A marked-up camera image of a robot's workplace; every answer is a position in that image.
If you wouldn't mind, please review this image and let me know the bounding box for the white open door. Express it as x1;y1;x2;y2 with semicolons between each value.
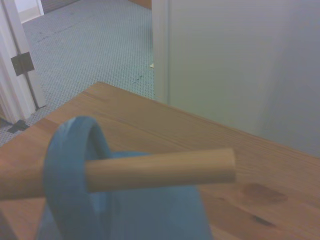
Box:
0;0;48;125

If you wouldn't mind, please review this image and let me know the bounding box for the wooden mug tree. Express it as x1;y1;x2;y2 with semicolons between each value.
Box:
0;147;237;202

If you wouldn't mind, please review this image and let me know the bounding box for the black door stop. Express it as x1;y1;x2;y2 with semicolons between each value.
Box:
8;119;29;134

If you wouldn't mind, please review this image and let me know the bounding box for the metal door hinge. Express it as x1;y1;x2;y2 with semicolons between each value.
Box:
10;51;35;77

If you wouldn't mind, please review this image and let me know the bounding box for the blue mug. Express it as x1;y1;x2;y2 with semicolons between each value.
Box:
36;115;214;240

